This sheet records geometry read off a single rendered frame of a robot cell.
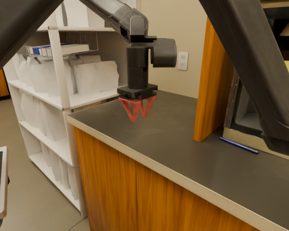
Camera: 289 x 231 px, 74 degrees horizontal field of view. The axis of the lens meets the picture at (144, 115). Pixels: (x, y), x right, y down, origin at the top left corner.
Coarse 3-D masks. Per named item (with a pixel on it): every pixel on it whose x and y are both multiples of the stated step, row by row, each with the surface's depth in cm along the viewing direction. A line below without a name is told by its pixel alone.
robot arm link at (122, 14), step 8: (80, 0) 53; (88, 0) 51; (96, 0) 50; (104, 0) 50; (112, 0) 50; (96, 8) 51; (104, 8) 49; (112, 8) 49; (120, 8) 49; (128, 8) 49; (104, 16) 51; (112, 16) 49; (120, 16) 48; (128, 16) 48; (144, 16) 48; (112, 24) 52; (120, 24) 48; (128, 24) 48; (144, 24) 48; (120, 32) 52; (128, 32) 49; (144, 32) 48; (128, 40) 53
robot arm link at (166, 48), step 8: (136, 16) 48; (136, 24) 47; (136, 32) 47; (136, 40) 49; (144, 40) 49; (152, 40) 49; (160, 40) 49; (168, 40) 49; (160, 48) 47; (168, 48) 47; (176, 48) 47; (160, 56) 47; (168, 56) 47; (176, 56) 47; (160, 64) 48; (168, 64) 48
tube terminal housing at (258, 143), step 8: (264, 0) 55; (272, 0) 54; (280, 0) 53; (288, 0) 52; (224, 128) 75; (224, 136) 76; (232, 136) 73; (240, 136) 71; (248, 136) 69; (248, 144) 70; (256, 144) 68; (264, 144) 67; (272, 152) 66
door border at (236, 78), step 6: (234, 72) 65; (234, 78) 66; (234, 84) 66; (234, 90) 67; (234, 96) 67; (228, 102) 69; (234, 102) 68; (228, 108) 70; (228, 114) 71; (228, 120) 71; (228, 126) 72
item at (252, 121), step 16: (272, 16) 54; (288, 16) 52; (272, 32) 55; (288, 32) 53; (288, 48) 54; (240, 80) 65; (240, 96) 66; (240, 112) 68; (256, 112) 64; (240, 128) 69; (256, 128) 66
